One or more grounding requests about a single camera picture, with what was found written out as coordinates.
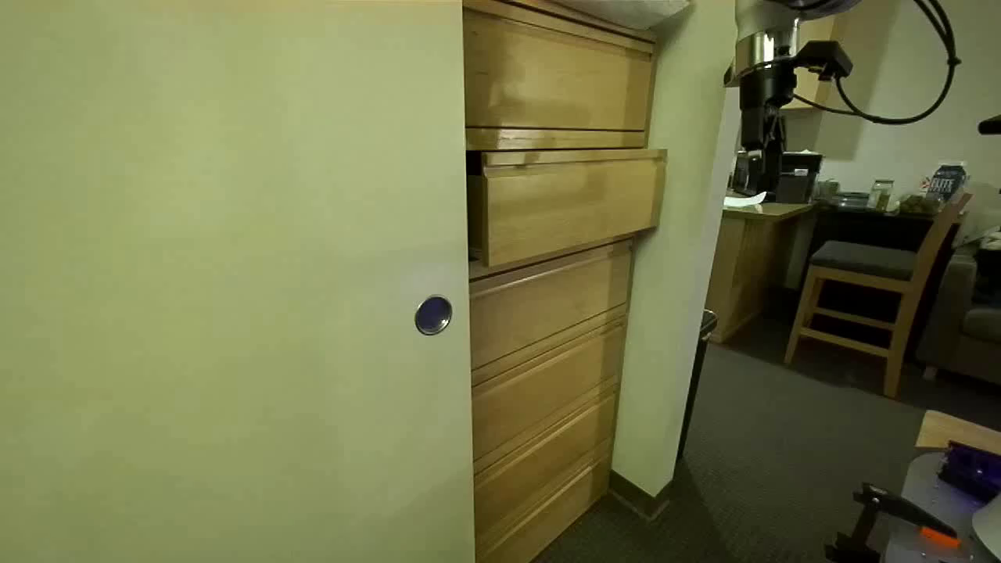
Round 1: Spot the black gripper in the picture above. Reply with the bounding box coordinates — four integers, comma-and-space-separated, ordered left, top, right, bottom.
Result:
735, 63, 793, 194

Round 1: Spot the light wooden dresser drawer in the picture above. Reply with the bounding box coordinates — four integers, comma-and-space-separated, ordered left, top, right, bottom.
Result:
467, 240, 637, 376
476, 455, 616, 563
473, 386, 620, 548
467, 147, 669, 271
470, 310, 633, 466

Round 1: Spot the black coffee maker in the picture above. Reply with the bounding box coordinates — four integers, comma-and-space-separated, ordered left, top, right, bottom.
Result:
751, 150, 826, 207

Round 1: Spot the crumpled white paper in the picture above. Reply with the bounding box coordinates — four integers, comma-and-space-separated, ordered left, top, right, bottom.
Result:
723, 189, 773, 213

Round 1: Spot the light wooden desk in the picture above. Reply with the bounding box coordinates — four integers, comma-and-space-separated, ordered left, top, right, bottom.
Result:
706, 199, 818, 344

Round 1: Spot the black side table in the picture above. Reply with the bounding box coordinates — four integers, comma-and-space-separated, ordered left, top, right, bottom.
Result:
807, 196, 948, 258

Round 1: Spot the wooden chair dark seat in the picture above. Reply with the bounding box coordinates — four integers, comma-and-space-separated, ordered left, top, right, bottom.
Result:
782, 189, 976, 401

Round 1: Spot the light wood dresser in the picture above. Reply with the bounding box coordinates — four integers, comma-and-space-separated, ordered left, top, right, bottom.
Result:
462, 0, 659, 153

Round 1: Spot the grey sofa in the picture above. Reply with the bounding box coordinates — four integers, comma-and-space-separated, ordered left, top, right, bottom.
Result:
917, 240, 1001, 392

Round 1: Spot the wooden board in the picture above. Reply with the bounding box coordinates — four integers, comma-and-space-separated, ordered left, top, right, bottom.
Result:
913, 408, 1001, 459

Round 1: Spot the round grey table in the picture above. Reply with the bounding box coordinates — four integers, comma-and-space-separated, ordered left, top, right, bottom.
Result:
881, 447, 1001, 563

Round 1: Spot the round dark door pull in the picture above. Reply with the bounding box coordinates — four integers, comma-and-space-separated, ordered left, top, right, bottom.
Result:
412, 293, 457, 339

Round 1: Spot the black orange clamp tool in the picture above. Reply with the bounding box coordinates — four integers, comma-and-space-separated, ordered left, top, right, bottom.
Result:
824, 478, 965, 563

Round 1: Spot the blue plastic object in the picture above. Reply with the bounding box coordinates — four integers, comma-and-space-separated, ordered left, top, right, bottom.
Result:
935, 440, 1001, 507

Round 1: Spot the cream sliding closet door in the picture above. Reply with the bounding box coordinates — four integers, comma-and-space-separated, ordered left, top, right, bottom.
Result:
0, 0, 478, 563

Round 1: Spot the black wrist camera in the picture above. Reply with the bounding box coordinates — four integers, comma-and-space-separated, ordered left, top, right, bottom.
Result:
793, 39, 858, 84

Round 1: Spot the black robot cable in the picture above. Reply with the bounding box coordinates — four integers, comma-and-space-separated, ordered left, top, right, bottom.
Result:
790, 0, 964, 129

